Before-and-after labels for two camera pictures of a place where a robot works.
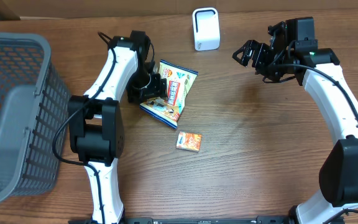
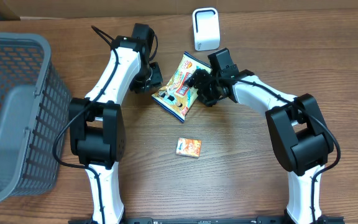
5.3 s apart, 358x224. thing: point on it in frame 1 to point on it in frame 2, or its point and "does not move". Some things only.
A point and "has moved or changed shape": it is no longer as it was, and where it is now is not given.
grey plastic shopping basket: x=23 y=101 does not move
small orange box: x=189 y=141 has moved or changed shape
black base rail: x=203 y=220 does not move
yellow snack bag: x=179 y=81 has moved or changed shape
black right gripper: x=258 y=48 to x=195 y=79
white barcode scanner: x=206 y=29 does not move
